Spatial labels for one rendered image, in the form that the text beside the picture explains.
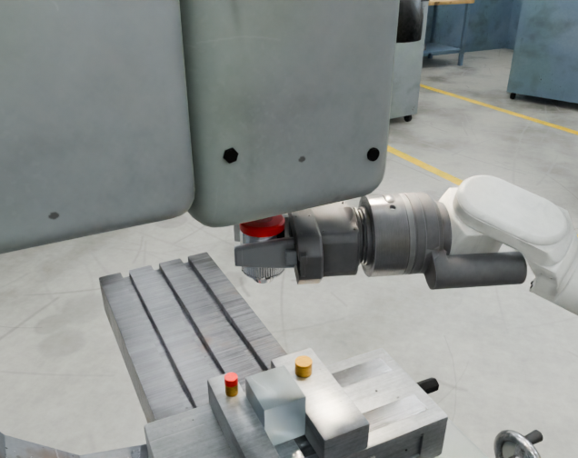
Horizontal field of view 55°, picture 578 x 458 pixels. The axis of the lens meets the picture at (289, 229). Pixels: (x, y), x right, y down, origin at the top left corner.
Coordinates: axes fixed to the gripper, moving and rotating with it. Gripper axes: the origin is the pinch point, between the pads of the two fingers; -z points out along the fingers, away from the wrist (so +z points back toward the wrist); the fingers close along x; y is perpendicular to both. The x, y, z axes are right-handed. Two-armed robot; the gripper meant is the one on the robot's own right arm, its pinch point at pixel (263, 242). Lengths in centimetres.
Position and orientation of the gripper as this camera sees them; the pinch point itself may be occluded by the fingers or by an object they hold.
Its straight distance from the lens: 58.6
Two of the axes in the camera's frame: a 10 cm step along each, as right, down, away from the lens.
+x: 1.0, 4.5, -8.9
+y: 0.1, 8.9, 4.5
